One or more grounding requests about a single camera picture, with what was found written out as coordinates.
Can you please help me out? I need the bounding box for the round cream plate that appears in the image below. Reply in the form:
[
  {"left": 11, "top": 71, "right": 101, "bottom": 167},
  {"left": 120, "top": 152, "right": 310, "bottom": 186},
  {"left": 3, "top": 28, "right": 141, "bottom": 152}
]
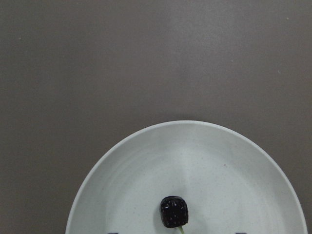
[{"left": 65, "top": 120, "right": 308, "bottom": 234}]

